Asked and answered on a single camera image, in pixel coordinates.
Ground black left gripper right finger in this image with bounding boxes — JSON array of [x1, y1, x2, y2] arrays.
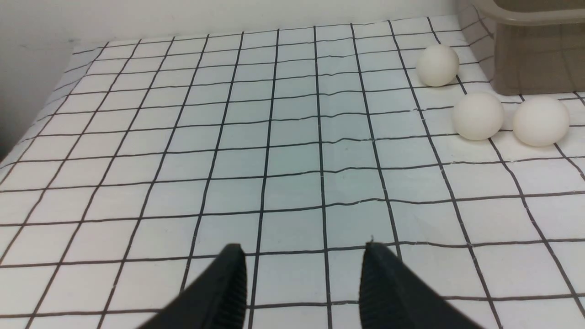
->
[[359, 242, 481, 329]]

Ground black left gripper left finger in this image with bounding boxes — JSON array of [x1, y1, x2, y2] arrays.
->
[[140, 244, 247, 329]]

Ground white ball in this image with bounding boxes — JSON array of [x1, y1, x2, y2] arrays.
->
[[415, 44, 460, 87], [452, 92, 505, 140], [512, 96, 570, 147]]

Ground white grid-pattern tablecloth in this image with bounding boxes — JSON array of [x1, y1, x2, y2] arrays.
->
[[0, 16, 584, 329]]

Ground grey-brown plastic bin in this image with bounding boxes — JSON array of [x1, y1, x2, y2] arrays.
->
[[457, 0, 585, 96]]

